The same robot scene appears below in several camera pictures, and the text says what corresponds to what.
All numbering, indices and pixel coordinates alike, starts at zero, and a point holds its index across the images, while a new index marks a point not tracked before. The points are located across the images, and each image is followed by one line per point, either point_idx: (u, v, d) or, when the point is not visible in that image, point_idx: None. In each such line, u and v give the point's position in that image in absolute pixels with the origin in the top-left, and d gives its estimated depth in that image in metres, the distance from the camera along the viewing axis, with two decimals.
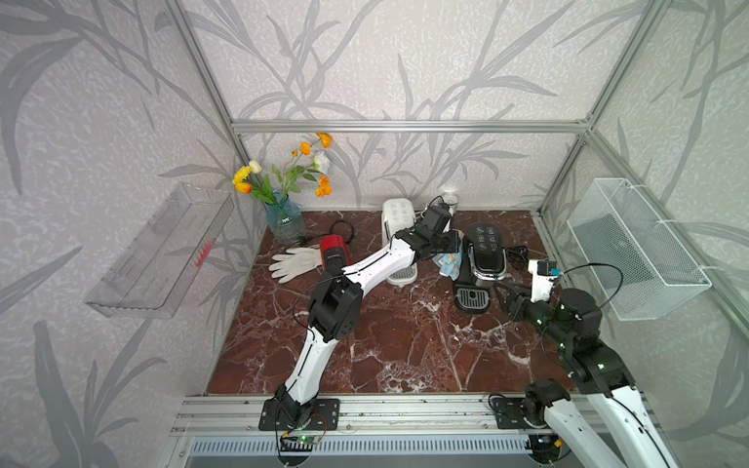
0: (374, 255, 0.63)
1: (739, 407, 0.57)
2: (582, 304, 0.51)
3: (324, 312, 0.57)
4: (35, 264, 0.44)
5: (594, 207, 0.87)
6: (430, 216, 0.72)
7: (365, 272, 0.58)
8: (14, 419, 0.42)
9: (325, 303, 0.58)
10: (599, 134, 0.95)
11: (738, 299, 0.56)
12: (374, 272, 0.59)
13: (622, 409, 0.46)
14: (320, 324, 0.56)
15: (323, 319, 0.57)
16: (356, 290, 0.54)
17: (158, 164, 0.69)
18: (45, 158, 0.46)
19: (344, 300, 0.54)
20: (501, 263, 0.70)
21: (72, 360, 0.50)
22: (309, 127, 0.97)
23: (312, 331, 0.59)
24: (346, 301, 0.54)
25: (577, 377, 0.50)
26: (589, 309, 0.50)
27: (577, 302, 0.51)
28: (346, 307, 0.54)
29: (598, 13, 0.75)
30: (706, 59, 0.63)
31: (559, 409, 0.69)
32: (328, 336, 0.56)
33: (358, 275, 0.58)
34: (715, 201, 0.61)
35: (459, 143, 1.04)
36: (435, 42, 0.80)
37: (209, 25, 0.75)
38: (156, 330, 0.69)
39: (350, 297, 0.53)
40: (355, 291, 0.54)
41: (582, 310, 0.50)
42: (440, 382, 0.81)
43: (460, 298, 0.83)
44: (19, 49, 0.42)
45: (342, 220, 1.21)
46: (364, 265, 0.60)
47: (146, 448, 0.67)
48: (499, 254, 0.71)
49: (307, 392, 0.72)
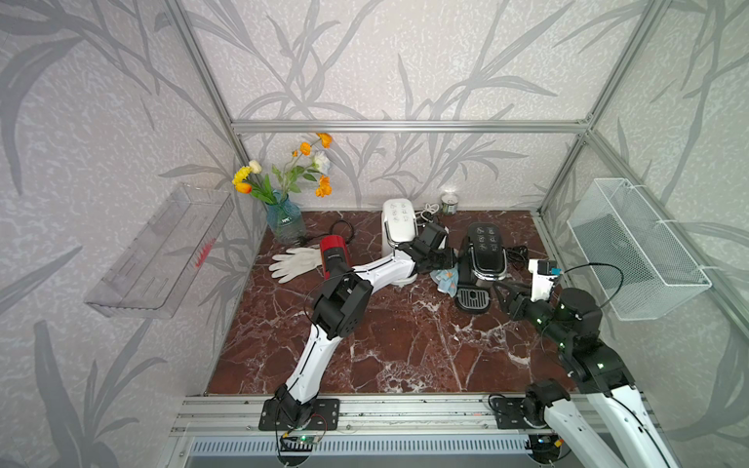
0: (378, 261, 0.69)
1: (739, 407, 0.57)
2: (583, 304, 0.51)
3: (329, 308, 0.58)
4: (35, 264, 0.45)
5: (594, 207, 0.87)
6: (428, 233, 0.78)
7: (373, 272, 0.62)
8: (14, 419, 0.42)
9: (331, 300, 0.59)
10: (599, 134, 0.95)
11: (738, 298, 0.56)
12: (379, 274, 0.63)
13: (622, 409, 0.46)
14: (325, 321, 0.59)
15: (327, 316, 0.58)
16: (366, 286, 0.57)
17: (158, 164, 0.69)
18: (45, 158, 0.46)
19: (354, 295, 0.56)
20: (502, 263, 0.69)
21: (72, 360, 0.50)
22: (309, 126, 0.97)
23: (316, 329, 0.60)
24: (356, 296, 0.56)
25: (576, 377, 0.50)
26: (590, 309, 0.50)
27: (577, 302, 0.51)
28: (355, 301, 0.56)
29: (598, 13, 0.75)
30: (705, 60, 0.63)
31: (559, 409, 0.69)
32: (332, 334, 0.58)
33: (366, 275, 0.60)
34: (716, 201, 0.61)
35: (459, 143, 1.04)
36: (435, 42, 0.80)
37: (209, 25, 0.75)
38: (156, 330, 0.69)
39: (360, 292, 0.56)
40: (365, 287, 0.57)
41: (582, 310, 0.50)
42: (440, 382, 0.81)
43: (460, 298, 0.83)
44: (19, 49, 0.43)
45: (342, 220, 1.21)
46: (372, 266, 0.64)
47: (146, 448, 0.67)
48: (499, 254, 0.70)
49: (309, 391, 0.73)
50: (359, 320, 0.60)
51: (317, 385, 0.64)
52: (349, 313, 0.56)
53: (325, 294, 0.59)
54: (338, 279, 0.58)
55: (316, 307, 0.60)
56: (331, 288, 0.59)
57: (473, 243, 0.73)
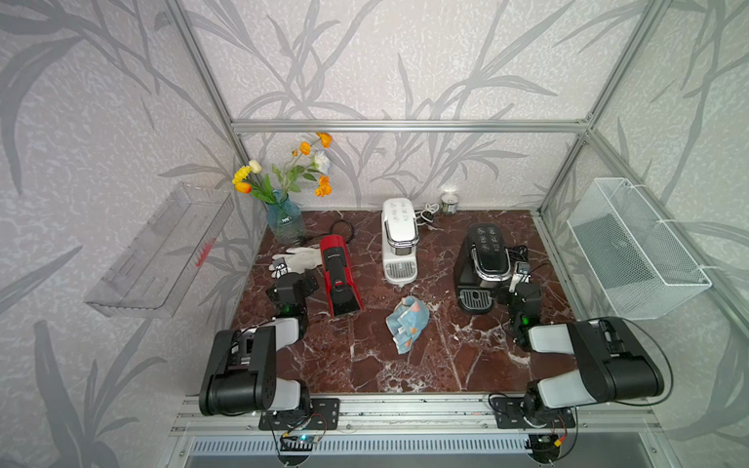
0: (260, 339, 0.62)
1: (739, 406, 0.57)
2: (528, 290, 0.73)
3: (237, 378, 0.45)
4: (36, 264, 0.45)
5: (594, 207, 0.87)
6: (286, 292, 0.70)
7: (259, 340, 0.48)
8: (14, 419, 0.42)
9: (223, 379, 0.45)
10: (599, 133, 0.95)
11: (737, 298, 0.56)
12: None
13: (541, 328, 0.65)
14: (229, 399, 0.43)
15: (240, 384, 0.44)
16: (266, 329, 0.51)
17: (159, 164, 0.70)
18: (45, 158, 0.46)
19: (259, 340, 0.48)
20: (506, 263, 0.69)
21: (71, 359, 0.51)
22: (309, 126, 0.97)
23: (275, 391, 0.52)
24: (260, 341, 0.47)
25: (520, 342, 0.71)
26: (532, 293, 0.72)
27: (526, 289, 0.73)
28: (268, 347, 0.47)
29: (598, 12, 0.75)
30: (705, 59, 0.63)
31: (545, 381, 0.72)
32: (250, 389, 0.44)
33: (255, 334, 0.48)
34: (715, 201, 0.61)
35: (459, 143, 1.04)
36: (435, 41, 0.80)
37: (208, 25, 0.75)
38: (156, 330, 0.69)
39: (257, 338, 0.48)
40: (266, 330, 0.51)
41: (528, 294, 0.72)
42: (440, 382, 0.81)
43: (464, 300, 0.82)
44: (19, 48, 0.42)
45: (342, 220, 1.21)
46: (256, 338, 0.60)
47: (146, 447, 0.67)
48: (503, 254, 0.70)
49: (292, 399, 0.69)
50: (275, 376, 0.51)
51: (292, 384, 0.65)
52: (263, 365, 0.45)
53: (219, 372, 0.45)
54: (226, 346, 0.47)
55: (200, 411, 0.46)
56: (221, 365, 0.45)
57: (474, 244, 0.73)
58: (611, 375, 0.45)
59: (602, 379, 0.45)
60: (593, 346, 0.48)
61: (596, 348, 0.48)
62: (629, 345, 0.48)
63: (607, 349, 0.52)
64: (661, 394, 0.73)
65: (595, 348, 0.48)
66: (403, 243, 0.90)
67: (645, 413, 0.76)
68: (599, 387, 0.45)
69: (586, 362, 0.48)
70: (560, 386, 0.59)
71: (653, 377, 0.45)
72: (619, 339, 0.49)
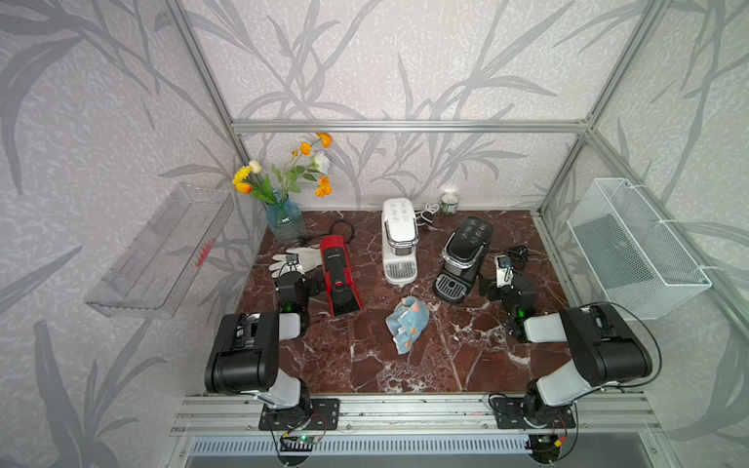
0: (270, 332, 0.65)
1: (739, 406, 0.57)
2: (523, 283, 0.74)
3: (242, 357, 0.47)
4: (36, 264, 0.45)
5: (594, 207, 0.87)
6: (287, 291, 0.72)
7: None
8: (14, 419, 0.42)
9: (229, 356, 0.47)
10: (599, 134, 0.95)
11: (738, 299, 0.56)
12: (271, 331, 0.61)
13: (536, 318, 0.67)
14: (233, 375, 0.45)
15: (244, 363, 0.46)
16: (270, 313, 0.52)
17: (158, 164, 0.69)
18: (45, 158, 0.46)
19: (264, 323, 0.50)
20: (473, 254, 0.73)
21: (72, 360, 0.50)
22: (309, 126, 0.97)
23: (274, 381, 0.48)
24: (266, 324, 0.50)
25: (516, 335, 0.73)
26: (527, 287, 0.73)
27: (520, 283, 0.74)
28: (272, 331, 0.49)
29: (598, 13, 0.75)
30: (705, 59, 0.63)
31: (543, 380, 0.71)
32: (254, 367, 0.45)
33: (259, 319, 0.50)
34: (715, 201, 0.61)
35: (459, 143, 1.04)
36: (435, 41, 0.80)
37: (208, 25, 0.75)
38: (156, 330, 0.69)
39: (263, 322, 0.50)
40: (270, 313, 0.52)
41: (523, 288, 0.73)
42: (440, 382, 0.81)
43: (439, 284, 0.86)
44: (19, 49, 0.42)
45: (342, 220, 1.21)
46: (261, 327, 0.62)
47: (146, 447, 0.67)
48: (475, 247, 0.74)
49: (292, 397, 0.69)
50: (276, 361, 0.50)
51: (294, 382, 0.65)
52: (267, 345, 0.47)
53: (224, 350, 0.47)
54: (232, 327, 0.49)
55: (206, 388, 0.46)
56: (226, 344, 0.47)
57: (456, 230, 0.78)
58: (602, 358, 0.46)
59: (592, 361, 0.46)
60: (583, 329, 0.50)
61: (586, 331, 0.50)
62: (618, 329, 0.50)
63: (598, 333, 0.54)
64: (664, 394, 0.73)
65: (585, 331, 0.50)
66: (403, 243, 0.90)
67: (645, 413, 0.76)
68: (589, 369, 0.47)
69: (576, 346, 0.50)
70: (556, 379, 0.60)
71: (644, 362, 0.46)
72: (611, 325, 0.50)
